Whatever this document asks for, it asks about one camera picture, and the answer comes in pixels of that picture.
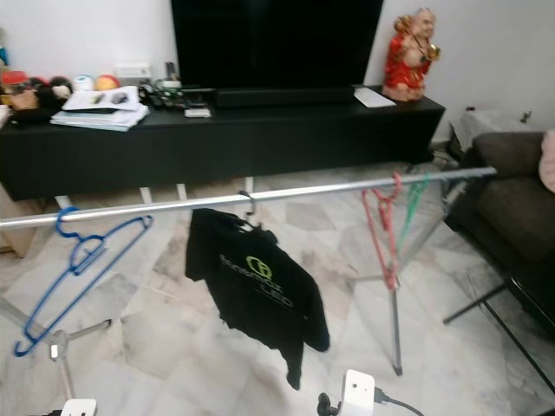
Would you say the blue hanger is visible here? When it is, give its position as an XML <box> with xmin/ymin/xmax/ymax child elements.
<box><xmin>13</xmin><ymin>206</ymin><xmax>154</xmax><ymax>356</ymax></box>

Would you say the green hanger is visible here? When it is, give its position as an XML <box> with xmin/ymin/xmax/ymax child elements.
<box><xmin>395</xmin><ymin>172</ymin><xmax>434</xmax><ymax>261</ymax></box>

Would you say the red hanger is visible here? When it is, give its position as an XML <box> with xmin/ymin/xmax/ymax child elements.
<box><xmin>362</xmin><ymin>172</ymin><xmax>404</xmax><ymax>291</ymax></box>

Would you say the black hanger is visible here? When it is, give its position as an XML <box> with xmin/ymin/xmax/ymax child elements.
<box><xmin>238</xmin><ymin>191</ymin><xmax>261</xmax><ymax>228</ymax></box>

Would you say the black t-shirt with logo print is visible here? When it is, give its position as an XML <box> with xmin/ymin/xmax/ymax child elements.
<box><xmin>185</xmin><ymin>208</ymin><xmax>330</xmax><ymax>391</ymax></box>

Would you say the silver metal clothes rack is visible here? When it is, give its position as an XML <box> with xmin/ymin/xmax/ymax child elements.
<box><xmin>0</xmin><ymin>166</ymin><xmax>498</xmax><ymax>404</ymax></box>

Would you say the dark brown sofa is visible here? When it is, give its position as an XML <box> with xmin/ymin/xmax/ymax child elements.
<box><xmin>445</xmin><ymin>130</ymin><xmax>555</xmax><ymax>300</ymax></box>

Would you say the black TV console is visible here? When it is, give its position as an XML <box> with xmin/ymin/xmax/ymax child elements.
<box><xmin>0</xmin><ymin>87</ymin><xmax>446</xmax><ymax>202</ymax></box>

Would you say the white paper sheet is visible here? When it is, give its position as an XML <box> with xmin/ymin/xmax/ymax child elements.
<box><xmin>351</xmin><ymin>87</ymin><xmax>397</xmax><ymax>108</ymax></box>

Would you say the black soundbar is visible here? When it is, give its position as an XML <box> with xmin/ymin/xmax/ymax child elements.
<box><xmin>212</xmin><ymin>85</ymin><xmax>355</xmax><ymax>108</ymax></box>

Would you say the grey marbled side table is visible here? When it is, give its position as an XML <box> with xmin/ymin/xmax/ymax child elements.
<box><xmin>451</xmin><ymin>108</ymin><xmax>526</xmax><ymax>153</ymax></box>

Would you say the pink cat face cushion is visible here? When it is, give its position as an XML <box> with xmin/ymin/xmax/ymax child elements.
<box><xmin>539</xmin><ymin>130</ymin><xmax>555</xmax><ymax>193</ymax></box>

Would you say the red Buddha figurine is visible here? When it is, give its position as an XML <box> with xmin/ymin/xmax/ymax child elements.
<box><xmin>382</xmin><ymin>7</ymin><xmax>441</xmax><ymax>102</ymax></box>

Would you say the green circuit board cluster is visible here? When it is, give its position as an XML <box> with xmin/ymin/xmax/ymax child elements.
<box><xmin>139</xmin><ymin>80</ymin><xmax>187</xmax><ymax>111</ymax></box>

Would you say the black television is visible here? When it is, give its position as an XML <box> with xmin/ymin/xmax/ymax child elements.
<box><xmin>172</xmin><ymin>0</ymin><xmax>384</xmax><ymax>89</ymax></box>

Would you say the stack of white papers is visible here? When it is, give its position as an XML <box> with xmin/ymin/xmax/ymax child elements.
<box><xmin>49</xmin><ymin>85</ymin><xmax>148</xmax><ymax>133</ymax></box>

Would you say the red-lidded jar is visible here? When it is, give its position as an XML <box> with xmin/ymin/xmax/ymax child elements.
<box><xmin>0</xmin><ymin>69</ymin><xmax>29</xmax><ymax>109</ymax></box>

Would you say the small orange ball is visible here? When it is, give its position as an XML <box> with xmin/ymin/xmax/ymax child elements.
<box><xmin>94</xmin><ymin>74</ymin><xmax>120</xmax><ymax>92</ymax></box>

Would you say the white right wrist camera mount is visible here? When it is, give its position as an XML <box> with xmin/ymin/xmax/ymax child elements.
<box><xmin>343</xmin><ymin>370</ymin><xmax>375</xmax><ymax>416</ymax></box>

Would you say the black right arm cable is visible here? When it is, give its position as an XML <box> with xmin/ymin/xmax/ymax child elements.
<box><xmin>373</xmin><ymin>387</ymin><xmax>426</xmax><ymax>416</ymax></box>

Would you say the white wall socket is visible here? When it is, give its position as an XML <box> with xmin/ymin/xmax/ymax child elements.
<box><xmin>114</xmin><ymin>62</ymin><xmax>153</xmax><ymax>81</ymax></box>

